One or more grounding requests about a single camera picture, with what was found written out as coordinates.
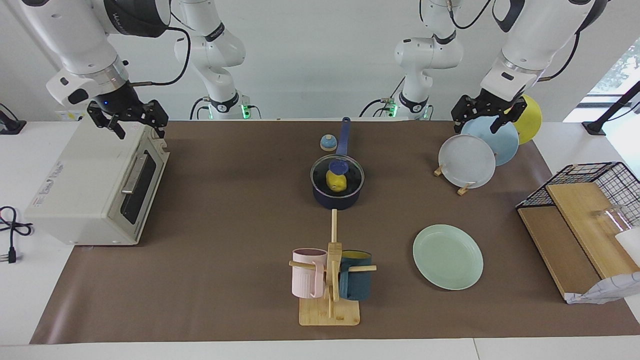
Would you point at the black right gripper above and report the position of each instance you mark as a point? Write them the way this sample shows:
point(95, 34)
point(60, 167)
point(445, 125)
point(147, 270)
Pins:
point(117, 102)

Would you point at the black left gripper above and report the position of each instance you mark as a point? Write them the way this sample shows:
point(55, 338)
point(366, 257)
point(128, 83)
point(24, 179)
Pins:
point(485, 105)

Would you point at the glass lid with blue knob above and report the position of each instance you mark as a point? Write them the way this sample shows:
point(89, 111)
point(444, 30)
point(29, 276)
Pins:
point(338, 165)

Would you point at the yellow lemon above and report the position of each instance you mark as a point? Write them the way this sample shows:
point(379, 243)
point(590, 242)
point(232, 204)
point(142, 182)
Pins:
point(336, 182)

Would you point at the light blue plate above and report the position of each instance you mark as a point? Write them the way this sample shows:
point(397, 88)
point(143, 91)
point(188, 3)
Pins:
point(505, 145)

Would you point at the yellow plate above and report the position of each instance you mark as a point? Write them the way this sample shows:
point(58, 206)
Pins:
point(532, 120)

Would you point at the grey plate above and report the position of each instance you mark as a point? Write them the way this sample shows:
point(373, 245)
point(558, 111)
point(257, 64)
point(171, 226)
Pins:
point(467, 162)

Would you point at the wooden plate rack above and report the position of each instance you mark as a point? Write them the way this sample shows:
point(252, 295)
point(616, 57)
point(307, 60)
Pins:
point(464, 190)

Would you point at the light green plate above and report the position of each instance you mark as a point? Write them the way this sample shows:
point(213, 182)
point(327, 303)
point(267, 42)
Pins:
point(447, 257)

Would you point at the white power strip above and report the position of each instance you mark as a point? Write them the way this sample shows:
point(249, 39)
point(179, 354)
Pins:
point(70, 116)

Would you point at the cream toaster oven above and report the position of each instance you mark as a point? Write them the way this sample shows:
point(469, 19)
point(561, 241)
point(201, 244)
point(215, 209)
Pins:
point(75, 190)

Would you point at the black stand clamp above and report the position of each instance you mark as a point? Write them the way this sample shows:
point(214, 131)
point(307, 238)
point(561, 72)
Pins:
point(595, 126)
point(10, 126)

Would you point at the brown table mat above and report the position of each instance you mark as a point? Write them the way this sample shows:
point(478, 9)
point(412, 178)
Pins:
point(225, 200)

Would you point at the window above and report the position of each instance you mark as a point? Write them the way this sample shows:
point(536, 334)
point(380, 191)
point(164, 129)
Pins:
point(620, 70)

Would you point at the wooden box with mesh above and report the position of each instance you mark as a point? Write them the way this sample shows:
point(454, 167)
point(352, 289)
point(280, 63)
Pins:
point(560, 250)

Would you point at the clear glass cup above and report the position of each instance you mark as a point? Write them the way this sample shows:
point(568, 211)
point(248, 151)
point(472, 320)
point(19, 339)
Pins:
point(615, 220)

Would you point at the white cup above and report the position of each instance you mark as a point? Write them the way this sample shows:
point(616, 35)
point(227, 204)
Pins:
point(631, 245)

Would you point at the white checked cloth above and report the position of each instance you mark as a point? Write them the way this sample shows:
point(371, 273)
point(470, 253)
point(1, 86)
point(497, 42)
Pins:
point(610, 290)

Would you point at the dark teal mug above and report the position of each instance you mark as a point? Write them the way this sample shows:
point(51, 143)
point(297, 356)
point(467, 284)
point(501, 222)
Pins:
point(357, 285)

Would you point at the pink ribbed mug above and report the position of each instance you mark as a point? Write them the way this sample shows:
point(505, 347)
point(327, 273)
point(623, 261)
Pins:
point(305, 277)

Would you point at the wooden mug tree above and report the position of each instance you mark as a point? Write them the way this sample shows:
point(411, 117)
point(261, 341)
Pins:
point(327, 312)

